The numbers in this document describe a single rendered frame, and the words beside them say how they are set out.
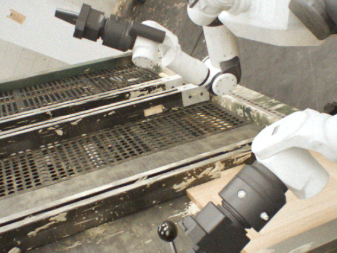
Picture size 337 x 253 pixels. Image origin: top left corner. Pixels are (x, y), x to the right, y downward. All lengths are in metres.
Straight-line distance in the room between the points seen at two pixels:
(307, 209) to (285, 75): 1.86
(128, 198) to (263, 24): 0.52
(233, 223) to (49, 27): 4.33
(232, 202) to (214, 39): 0.64
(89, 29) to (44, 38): 3.74
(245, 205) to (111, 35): 0.65
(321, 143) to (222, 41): 0.64
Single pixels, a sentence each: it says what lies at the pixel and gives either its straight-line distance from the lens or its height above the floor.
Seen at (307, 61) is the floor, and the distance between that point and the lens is 2.73.
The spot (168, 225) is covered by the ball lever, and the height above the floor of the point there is 1.44.
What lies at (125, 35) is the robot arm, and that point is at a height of 1.47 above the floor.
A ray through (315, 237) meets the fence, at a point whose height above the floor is 1.14.
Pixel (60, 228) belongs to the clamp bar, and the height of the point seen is 1.52.
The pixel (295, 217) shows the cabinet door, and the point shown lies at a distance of 1.00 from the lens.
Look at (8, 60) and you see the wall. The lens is 6.37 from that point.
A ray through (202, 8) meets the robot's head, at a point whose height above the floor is 1.43.
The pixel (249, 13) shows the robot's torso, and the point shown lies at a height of 1.33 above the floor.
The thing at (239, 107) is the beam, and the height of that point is 0.90.
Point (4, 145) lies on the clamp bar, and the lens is 1.57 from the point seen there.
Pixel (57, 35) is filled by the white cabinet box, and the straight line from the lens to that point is 4.87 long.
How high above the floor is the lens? 1.85
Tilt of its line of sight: 29 degrees down
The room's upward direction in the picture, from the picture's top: 72 degrees counter-clockwise
